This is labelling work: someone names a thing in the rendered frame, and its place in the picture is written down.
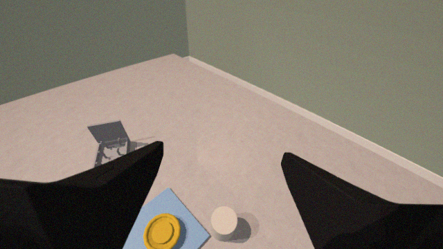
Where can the grey dish rack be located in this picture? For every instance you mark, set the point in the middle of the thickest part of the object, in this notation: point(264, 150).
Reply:
point(113, 141)

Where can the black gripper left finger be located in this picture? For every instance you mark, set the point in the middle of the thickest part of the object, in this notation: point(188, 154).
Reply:
point(95, 209)

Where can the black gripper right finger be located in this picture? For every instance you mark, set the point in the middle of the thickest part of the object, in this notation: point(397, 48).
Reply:
point(340, 215)

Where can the light blue flat mat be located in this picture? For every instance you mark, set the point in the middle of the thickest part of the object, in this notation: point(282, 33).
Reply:
point(193, 235)

